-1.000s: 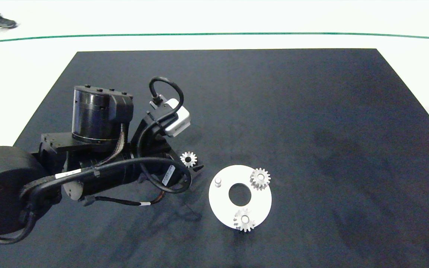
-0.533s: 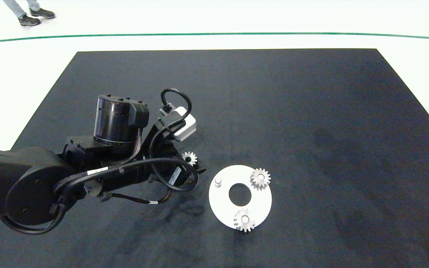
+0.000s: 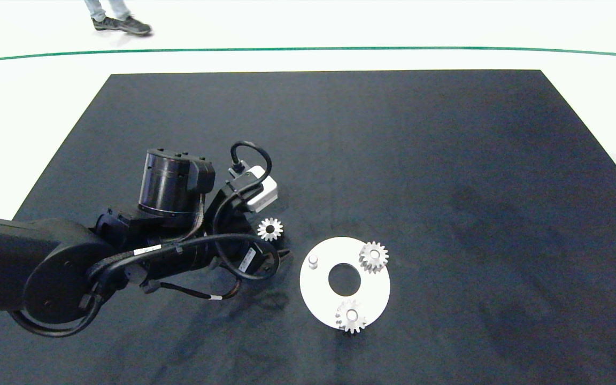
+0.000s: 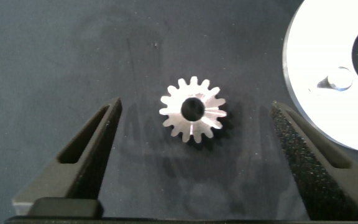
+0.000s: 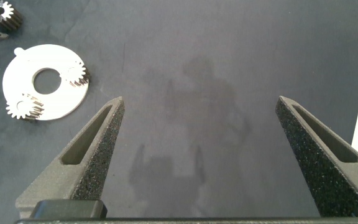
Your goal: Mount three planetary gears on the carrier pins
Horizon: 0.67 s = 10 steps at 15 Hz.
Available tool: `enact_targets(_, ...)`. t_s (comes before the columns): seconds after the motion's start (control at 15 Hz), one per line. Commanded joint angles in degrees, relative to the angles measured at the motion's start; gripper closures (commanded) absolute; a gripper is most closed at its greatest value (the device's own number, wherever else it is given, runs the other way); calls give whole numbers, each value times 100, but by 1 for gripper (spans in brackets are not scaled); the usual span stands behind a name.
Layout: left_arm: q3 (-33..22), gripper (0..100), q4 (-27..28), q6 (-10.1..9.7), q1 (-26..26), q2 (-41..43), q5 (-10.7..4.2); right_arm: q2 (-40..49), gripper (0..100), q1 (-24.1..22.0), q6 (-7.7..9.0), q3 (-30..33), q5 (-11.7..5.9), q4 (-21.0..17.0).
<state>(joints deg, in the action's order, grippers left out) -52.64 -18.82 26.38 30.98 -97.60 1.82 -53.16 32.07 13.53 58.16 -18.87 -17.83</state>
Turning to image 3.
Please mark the small steel spur gear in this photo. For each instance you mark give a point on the small steel spur gear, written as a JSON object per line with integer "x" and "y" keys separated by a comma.
{"x": 263, "y": 229}
{"x": 366, "y": 261}
{"x": 343, "y": 320}

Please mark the white round plate with pins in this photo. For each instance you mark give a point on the white round plate with pins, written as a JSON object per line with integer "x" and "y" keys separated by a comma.
{"x": 316, "y": 294}

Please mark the dark rectangular mat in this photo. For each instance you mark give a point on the dark rectangular mat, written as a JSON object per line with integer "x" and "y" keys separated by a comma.
{"x": 447, "y": 160}

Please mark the person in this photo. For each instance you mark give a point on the person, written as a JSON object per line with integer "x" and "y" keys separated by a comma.
{"x": 126, "y": 24}

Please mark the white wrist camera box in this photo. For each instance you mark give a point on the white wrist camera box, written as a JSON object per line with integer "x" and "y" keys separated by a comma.
{"x": 262, "y": 190}

